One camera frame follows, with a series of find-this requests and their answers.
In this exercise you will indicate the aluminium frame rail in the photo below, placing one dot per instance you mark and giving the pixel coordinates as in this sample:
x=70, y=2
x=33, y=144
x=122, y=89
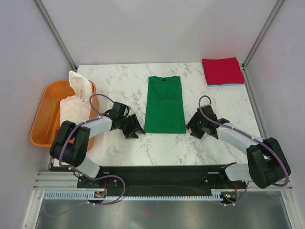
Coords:
x=67, y=180

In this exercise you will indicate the right aluminium corner post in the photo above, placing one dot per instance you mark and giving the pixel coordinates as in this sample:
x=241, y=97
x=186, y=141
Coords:
x=266, y=26

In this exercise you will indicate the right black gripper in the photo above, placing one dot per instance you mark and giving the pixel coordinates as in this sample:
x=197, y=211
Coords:
x=195, y=132

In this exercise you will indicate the white crumpled t shirt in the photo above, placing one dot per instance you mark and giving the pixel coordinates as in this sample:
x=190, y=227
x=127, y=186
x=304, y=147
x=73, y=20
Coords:
x=76, y=108

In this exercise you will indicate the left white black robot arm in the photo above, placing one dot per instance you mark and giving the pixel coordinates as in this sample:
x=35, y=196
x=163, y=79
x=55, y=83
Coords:
x=72, y=139

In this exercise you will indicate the folded light blue t shirt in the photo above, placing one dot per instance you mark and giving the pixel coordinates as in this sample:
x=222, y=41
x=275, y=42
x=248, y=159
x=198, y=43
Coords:
x=227, y=75

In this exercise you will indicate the aluminium corner post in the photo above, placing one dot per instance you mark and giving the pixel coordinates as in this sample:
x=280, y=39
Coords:
x=266, y=26
x=56, y=35

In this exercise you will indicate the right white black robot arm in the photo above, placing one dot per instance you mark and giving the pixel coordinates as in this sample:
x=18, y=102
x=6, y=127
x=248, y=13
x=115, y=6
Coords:
x=266, y=164

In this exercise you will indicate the orange plastic basket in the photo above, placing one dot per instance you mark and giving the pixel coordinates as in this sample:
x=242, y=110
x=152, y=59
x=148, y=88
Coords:
x=47, y=120

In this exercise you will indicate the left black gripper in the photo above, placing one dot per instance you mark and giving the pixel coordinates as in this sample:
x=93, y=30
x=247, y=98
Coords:
x=130, y=133

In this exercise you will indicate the white slotted cable duct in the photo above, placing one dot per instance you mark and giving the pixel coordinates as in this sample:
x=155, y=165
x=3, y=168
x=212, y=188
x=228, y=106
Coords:
x=93, y=195

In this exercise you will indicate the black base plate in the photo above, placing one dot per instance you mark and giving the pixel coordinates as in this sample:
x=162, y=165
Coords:
x=163, y=189

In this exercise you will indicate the left aluminium corner post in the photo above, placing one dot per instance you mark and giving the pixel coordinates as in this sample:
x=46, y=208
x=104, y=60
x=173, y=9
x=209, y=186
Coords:
x=56, y=35

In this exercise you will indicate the green t shirt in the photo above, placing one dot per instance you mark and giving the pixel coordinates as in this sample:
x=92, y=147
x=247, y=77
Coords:
x=164, y=107

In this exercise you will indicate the folded red t shirt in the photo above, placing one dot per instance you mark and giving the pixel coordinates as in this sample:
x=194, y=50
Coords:
x=225, y=61

